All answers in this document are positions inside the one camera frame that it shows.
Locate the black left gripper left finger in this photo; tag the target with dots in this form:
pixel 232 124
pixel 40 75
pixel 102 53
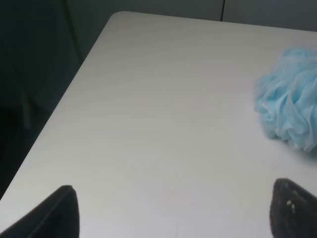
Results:
pixel 55 217

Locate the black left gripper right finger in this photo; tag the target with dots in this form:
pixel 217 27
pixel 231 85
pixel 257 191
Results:
pixel 293 211

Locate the light blue mesh bath sponge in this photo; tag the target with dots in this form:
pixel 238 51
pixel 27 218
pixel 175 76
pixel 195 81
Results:
pixel 286 99

